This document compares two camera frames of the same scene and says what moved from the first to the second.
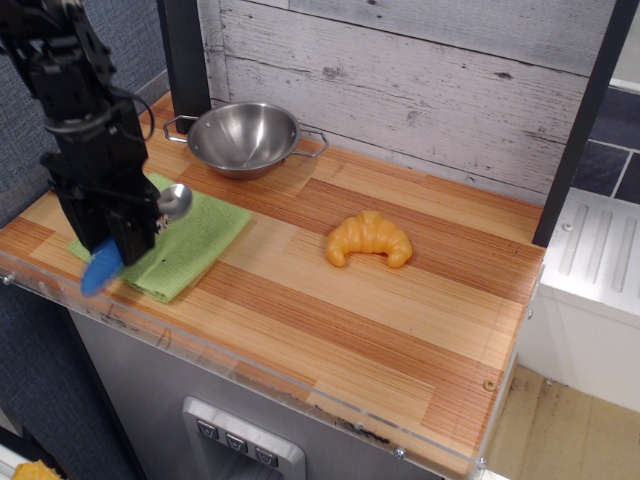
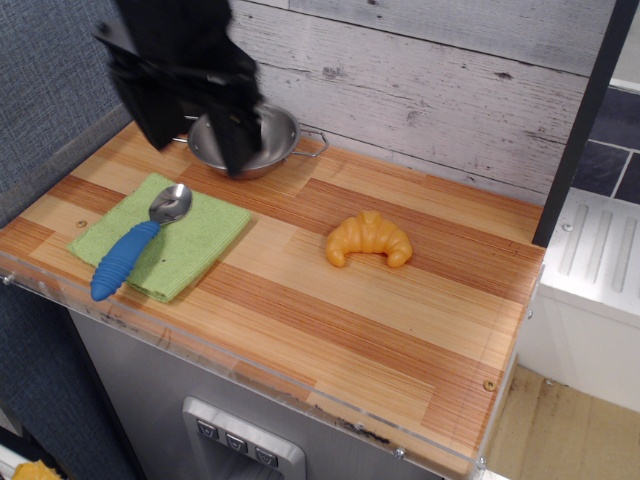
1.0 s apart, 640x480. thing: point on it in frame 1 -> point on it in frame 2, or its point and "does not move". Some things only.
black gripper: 98,163 -> 183,48
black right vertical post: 585,121 does not move
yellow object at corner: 35,470 does not move
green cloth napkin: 183,250 does not move
